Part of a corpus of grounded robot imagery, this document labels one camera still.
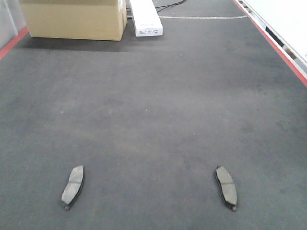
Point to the white conveyor side rail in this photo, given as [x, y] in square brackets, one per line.
[283, 23]

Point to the cardboard box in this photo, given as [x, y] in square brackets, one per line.
[76, 19]

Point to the long white box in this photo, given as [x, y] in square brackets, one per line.
[145, 18]

